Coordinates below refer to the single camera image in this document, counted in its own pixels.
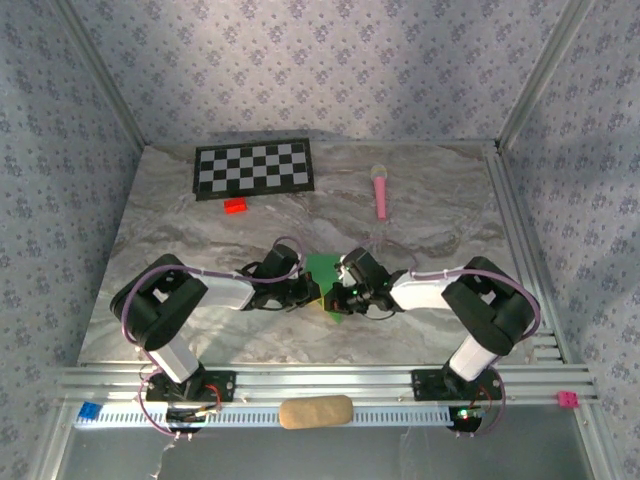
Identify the grey metal sheet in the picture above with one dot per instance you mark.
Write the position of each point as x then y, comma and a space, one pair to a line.
320, 455

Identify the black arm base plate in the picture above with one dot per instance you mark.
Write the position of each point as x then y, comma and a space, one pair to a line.
425, 385
225, 387

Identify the small blue block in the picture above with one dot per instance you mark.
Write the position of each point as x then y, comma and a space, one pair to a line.
88, 410

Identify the aluminium side rail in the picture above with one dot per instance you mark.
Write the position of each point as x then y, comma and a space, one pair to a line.
525, 250

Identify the black white checkerboard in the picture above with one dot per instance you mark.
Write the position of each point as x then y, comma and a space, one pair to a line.
255, 170

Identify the small pink block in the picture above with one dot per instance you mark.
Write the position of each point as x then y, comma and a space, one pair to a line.
568, 399

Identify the small black circuit board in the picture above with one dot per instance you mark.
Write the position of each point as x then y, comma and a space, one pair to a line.
467, 420
185, 415

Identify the aluminium corner post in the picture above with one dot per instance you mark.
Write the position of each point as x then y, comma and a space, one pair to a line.
541, 75
103, 75

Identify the green square paper sheet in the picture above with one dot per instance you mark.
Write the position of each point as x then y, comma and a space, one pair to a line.
322, 267

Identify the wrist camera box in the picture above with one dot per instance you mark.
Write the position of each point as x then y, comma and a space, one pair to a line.
280, 262
362, 262

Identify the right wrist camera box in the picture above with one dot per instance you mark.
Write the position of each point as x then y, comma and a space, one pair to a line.
362, 262

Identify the pink toy microphone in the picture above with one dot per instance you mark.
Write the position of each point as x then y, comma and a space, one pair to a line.
380, 197

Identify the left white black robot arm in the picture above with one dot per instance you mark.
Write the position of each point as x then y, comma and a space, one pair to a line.
150, 325

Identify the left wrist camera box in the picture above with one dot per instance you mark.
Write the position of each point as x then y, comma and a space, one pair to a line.
280, 262

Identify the small red block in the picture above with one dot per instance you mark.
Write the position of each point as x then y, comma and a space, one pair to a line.
235, 206

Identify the long aluminium mounting rail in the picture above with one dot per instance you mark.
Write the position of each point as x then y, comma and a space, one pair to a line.
325, 380

